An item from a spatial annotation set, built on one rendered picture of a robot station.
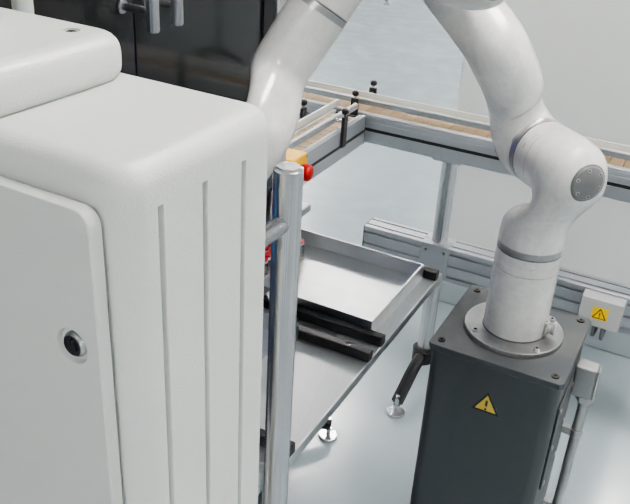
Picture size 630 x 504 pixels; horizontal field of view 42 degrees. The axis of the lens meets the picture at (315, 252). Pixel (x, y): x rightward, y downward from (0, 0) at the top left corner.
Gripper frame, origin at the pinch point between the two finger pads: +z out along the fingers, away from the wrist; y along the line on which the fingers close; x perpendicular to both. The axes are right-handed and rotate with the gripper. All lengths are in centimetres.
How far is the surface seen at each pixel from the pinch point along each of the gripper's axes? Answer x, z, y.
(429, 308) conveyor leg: 125, 72, -25
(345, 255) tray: 46.7, 14.2, -7.6
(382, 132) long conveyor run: 119, 14, -44
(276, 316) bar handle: -38, -31, 41
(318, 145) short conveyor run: 86, 9, -44
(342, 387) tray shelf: 8.2, 14.9, 18.4
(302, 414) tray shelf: -1.8, 14.7, 17.4
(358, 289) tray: 36.7, 14.5, 2.5
